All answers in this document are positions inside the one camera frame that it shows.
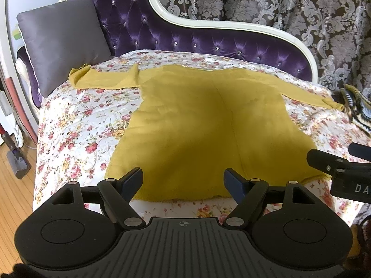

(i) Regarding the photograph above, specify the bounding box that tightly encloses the mustard yellow knit sweater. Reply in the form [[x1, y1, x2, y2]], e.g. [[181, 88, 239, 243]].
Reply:
[[69, 65, 343, 202]]

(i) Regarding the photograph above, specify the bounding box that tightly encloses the striped crochet blanket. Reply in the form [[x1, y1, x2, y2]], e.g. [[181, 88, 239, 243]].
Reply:
[[340, 84, 371, 135]]

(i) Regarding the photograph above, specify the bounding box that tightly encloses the grey damask curtain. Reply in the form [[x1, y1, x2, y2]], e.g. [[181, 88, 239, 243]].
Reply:
[[160, 0, 370, 91]]

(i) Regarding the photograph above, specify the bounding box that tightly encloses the grey satin cushion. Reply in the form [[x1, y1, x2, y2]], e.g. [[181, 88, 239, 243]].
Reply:
[[17, 0, 111, 98]]

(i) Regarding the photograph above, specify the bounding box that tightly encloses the purple tufted chaise backrest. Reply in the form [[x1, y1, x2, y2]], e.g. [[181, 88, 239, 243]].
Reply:
[[25, 0, 318, 97]]

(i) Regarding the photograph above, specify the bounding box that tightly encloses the cordless vacuum cleaner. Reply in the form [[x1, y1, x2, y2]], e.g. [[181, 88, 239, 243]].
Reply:
[[0, 124, 31, 180]]

